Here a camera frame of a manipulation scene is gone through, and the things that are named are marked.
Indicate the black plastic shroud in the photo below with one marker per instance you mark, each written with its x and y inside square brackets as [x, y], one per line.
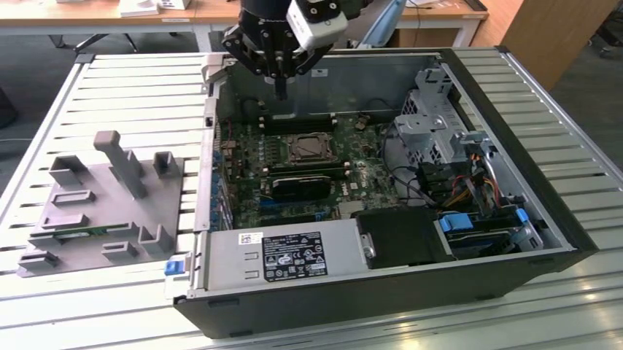
[399, 237]

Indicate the grey power supply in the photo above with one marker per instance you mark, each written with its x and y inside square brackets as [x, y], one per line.
[228, 255]

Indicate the CPU socket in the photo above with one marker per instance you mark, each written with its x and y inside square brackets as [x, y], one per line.
[292, 160]

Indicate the grey parts rack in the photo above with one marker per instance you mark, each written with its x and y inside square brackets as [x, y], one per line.
[157, 204]

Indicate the white printed box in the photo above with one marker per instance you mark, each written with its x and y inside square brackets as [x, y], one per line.
[172, 3]

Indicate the green motherboard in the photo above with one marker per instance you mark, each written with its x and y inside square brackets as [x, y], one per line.
[361, 171]

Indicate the white paper box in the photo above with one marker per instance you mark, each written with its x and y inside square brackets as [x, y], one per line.
[141, 9]

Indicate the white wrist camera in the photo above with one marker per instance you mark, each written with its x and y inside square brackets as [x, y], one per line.
[316, 22]

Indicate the black PC case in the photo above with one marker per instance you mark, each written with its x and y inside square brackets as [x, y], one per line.
[340, 310]

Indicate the wooden cabinet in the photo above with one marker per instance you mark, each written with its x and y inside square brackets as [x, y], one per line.
[549, 36]

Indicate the black graphics card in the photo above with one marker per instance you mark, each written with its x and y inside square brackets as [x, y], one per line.
[301, 189]

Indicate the blue disk carrier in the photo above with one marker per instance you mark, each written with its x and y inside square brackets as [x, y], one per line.
[455, 221]

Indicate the wooden desk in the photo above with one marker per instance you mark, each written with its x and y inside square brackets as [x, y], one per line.
[97, 16]

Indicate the blue case latch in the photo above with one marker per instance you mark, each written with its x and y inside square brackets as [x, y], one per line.
[175, 268]

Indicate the green RAM stick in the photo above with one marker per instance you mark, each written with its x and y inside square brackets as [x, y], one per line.
[97, 230]
[301, 170]

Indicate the blue expansion slot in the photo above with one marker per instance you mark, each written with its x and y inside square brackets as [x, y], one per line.
[271, 205]

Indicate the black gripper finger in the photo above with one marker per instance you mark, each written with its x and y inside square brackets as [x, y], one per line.
[245, 51]
[308, 58]

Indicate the blue plastic clip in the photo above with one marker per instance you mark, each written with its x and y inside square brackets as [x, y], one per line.
[521, 215]

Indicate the black wheeled chair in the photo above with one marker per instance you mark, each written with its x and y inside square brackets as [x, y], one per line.
[612, 36]

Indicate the small silver heatsink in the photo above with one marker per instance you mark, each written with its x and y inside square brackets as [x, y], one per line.
[349, 210]

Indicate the silver metal drive cage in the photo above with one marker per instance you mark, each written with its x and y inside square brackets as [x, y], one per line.
[417, 124]

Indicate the silver CPU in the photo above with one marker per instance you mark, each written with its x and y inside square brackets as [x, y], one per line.
[311, 144]

